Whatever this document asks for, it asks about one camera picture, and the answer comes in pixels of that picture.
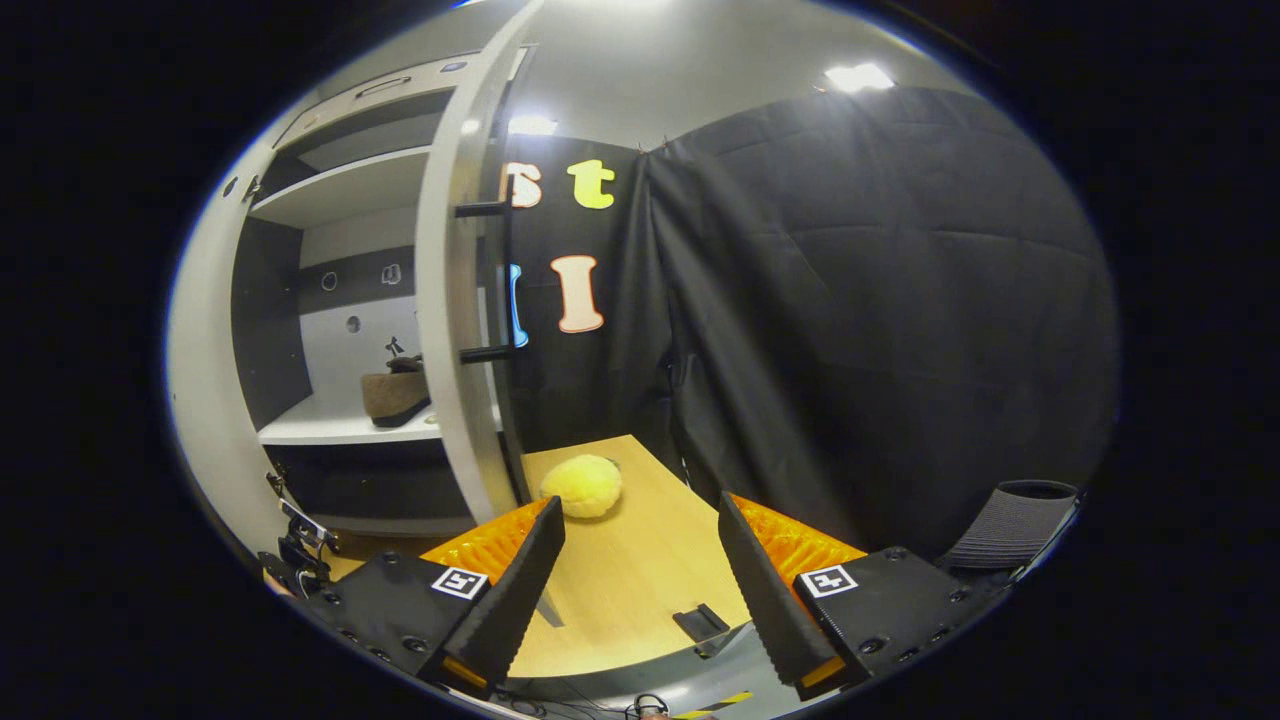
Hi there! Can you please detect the grey ribbed object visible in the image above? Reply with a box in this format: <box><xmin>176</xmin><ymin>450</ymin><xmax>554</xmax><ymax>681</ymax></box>
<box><xmin>940</xmin><ymin>480</ymin><xmax>1081</xmax><ymax>573</ymax></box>

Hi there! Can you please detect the black bracket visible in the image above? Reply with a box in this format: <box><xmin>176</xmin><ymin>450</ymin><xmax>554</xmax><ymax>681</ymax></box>
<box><xmin>672</xmin><ymin>603</ymin><xmax>753</xmax><ymax>659</ymax></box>

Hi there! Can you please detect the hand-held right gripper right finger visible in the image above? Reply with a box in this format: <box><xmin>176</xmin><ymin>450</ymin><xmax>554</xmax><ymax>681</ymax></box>
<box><xmin>718</xmin><ymin>492</ymin><xmax>996</xmax><ymax>701</ymax></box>

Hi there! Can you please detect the yellow black hazard tape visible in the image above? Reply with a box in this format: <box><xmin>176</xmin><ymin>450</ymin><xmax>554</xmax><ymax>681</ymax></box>
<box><xmin>672</xmin><ymin>690</ymin><xmax>756</xmax><ymax>719</ymax></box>

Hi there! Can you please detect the brown fuzzy shoe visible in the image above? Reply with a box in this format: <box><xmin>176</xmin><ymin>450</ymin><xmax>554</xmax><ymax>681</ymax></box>
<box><xmin>360</xmin><ymin>355</ymin><xmax>433</xmax><ymax>429</ymax></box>

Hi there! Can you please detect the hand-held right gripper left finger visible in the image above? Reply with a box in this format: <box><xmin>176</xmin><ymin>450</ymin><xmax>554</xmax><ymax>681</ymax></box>
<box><xmin>300</xmin><ymin>495</ymin><xmax>567</xmax><ymax>698</ymax></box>

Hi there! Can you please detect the grey shoe cabinet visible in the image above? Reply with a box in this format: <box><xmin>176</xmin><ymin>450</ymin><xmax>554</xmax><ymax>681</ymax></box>
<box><xmin>228</xmin><ymin>45</ymin><xmax>531</xmax><ymax>536</ymax></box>

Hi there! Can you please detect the black backdrop cloth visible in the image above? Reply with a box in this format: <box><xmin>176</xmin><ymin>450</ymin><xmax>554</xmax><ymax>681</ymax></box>
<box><xmin>495</xmin><ymin>85</ymin><xmax>1121</xmax><ymax>561</ymax></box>

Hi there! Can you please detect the yellow plush toy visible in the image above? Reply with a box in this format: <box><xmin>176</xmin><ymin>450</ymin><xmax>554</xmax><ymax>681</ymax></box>
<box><xmin>539</xmin><ymin>454</ymin><xmax>624</xmax><ymax>519</ymax></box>

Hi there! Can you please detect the grey cabinet drawer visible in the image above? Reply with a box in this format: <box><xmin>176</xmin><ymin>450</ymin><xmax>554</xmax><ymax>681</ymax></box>
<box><xmin>272</xmin><ymin>52</ymin><xmax>483</xmax><ymax>151</ymax></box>

